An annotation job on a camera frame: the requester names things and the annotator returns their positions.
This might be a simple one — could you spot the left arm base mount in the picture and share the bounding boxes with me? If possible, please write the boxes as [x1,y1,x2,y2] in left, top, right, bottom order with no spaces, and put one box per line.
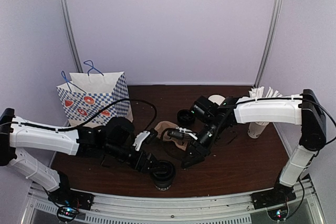
[46,190,94,210]

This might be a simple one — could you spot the bundle of wrapped white straws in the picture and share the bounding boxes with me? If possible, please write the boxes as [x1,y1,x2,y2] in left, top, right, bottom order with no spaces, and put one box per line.
[248,86,283,101]

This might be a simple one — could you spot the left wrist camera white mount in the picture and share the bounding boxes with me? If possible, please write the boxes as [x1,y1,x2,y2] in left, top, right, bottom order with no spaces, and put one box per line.
[132,128,158,151]

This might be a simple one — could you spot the black plastic cup lid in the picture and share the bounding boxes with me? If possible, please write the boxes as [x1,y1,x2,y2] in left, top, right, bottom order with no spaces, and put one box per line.
[150,160,176,182]

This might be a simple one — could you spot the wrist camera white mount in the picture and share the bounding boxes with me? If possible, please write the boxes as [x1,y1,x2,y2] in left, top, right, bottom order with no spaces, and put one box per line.
[132,128,158,151]
[167,127,197,140]

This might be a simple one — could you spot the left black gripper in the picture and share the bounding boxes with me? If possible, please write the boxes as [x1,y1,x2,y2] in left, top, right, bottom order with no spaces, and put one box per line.
[104,141,163,174]

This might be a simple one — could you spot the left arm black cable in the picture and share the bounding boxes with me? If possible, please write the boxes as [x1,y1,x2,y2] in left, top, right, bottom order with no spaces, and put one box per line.
[7,99,158,133]

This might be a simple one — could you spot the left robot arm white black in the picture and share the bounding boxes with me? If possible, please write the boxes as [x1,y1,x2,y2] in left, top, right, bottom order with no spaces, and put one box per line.
[1,108,164,205]

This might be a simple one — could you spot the aluminium frame post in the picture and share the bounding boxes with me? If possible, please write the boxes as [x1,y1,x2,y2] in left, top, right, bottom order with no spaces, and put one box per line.
[60,0,83,72]
[254,0,283,87]

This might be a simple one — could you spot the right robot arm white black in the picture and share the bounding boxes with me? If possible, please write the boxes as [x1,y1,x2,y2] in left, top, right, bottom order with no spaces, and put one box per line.
[181,89,327,204]

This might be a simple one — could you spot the stack of black lids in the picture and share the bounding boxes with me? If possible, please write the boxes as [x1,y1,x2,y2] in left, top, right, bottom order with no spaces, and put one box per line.
[177,109,195,125]

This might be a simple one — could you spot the blue checkered paper bag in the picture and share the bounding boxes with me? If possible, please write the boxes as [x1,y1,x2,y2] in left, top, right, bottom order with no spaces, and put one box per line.
[56,60,133,127]

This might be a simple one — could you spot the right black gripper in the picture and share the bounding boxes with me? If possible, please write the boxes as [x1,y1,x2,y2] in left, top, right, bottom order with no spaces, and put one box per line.
[181,118,227,169]

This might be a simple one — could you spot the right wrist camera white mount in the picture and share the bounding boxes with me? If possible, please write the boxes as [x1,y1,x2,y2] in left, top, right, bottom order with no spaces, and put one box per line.
[167,127,197,140]

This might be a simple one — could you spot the brown cardboard cup carrier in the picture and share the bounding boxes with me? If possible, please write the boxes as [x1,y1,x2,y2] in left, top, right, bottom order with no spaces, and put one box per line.
[154,121,191,151]

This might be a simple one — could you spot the left aluminium frame post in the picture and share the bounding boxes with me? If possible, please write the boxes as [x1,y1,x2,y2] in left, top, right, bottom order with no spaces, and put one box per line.
[60,0,83,72]

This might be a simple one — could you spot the stack of paper coffee cups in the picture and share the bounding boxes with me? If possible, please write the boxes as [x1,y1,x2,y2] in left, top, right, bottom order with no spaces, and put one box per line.
[208,94,225,106]

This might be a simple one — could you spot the white cup holding straws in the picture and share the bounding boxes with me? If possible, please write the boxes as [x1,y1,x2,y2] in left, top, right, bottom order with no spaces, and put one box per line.
[248,122,269,139]

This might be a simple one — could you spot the right aluminium frame post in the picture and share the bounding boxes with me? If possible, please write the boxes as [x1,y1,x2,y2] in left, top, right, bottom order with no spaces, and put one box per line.
[254,0,283,87]

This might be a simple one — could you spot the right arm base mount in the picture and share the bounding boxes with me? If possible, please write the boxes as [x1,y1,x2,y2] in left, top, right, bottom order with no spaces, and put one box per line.
[251,189,297,210]

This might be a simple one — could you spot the single black paper coffee cup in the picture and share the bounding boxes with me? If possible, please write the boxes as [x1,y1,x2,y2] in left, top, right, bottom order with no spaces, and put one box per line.
[154,178,174,191]

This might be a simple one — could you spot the aluminium front rail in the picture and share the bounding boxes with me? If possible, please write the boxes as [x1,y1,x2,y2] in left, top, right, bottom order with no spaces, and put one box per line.
[18,178,327,223]

